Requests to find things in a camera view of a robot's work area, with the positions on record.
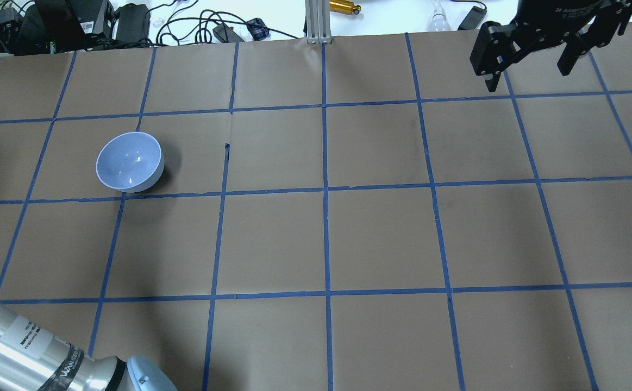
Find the blue bowl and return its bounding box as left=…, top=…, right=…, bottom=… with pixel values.
left=95, top=131, right=166, bottom=193

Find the black electronics box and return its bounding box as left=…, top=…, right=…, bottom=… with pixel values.
left=0, top=1, right=114, bottom=56

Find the white light bulb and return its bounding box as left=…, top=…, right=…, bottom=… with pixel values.
left=428, top=0, right=451, bottom=31

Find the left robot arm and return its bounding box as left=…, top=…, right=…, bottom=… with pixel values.
left=0, top=304, right=176, bottom=390

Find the black power adapter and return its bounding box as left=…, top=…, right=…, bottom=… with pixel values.
left=114, top=3, right=150, bottom=43

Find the gold metal cylinder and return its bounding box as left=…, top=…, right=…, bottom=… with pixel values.
left=329, top=0, right=361, bottom=15

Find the aluminium frame post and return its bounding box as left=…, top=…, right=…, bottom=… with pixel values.
left=305, top=0, right=331, bottom=45

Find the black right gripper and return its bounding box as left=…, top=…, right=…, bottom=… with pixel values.
left=470, top=1, right=632, bottom=92

